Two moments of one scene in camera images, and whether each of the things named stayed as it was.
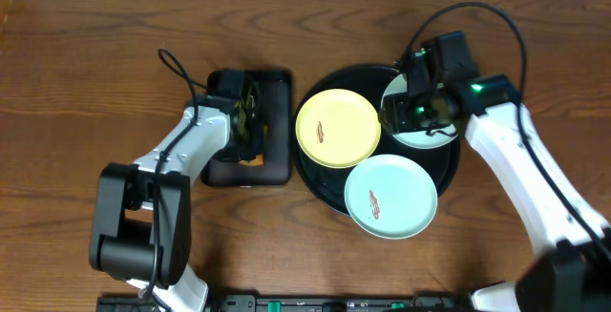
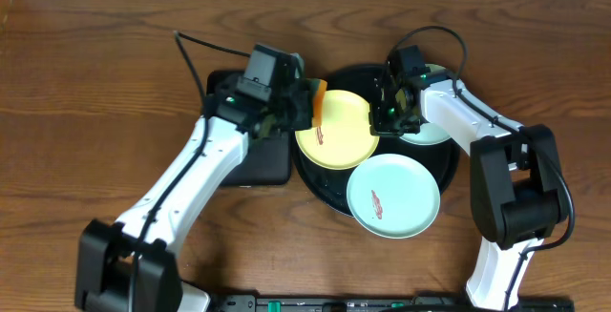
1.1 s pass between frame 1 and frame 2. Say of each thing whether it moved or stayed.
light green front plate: stayed
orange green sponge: moved
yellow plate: stayed
